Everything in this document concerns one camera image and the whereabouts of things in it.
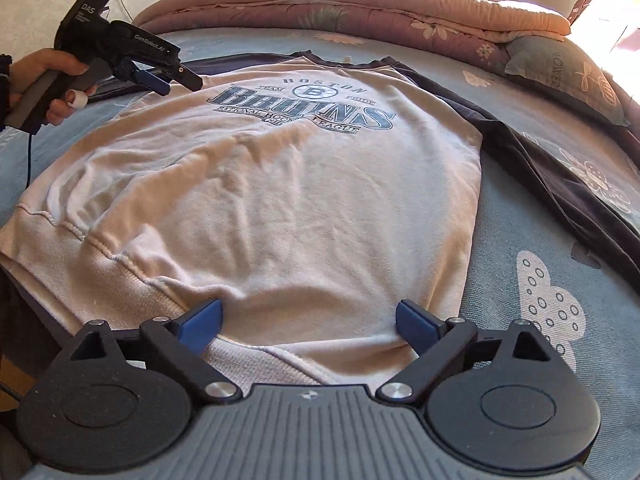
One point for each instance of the person's left hand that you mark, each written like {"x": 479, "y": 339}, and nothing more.
{"x": 45, "y": 62}

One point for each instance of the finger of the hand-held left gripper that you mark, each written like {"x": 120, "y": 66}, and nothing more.
{"x": 182, "y": 77}
{"x": 155, "y": 85}

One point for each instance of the bed with blue floral sheet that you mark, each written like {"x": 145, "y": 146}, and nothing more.
{"x": 500, "y": 310}

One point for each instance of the pink floral folded quilt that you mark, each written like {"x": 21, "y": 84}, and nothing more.
{"x": 350, "y": 15}

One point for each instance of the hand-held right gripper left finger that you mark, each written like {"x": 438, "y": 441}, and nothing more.
{"x": 202, "y": 322}

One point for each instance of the white and navy raglan sweatshirt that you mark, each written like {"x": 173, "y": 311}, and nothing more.
{"x": 300, "y": 185}

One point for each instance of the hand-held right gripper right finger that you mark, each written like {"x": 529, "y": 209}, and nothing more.
{"x": 415, "y": 322}

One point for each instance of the blue-green floral pillow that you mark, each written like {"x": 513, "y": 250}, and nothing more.
{"x": 565, "y": 75}

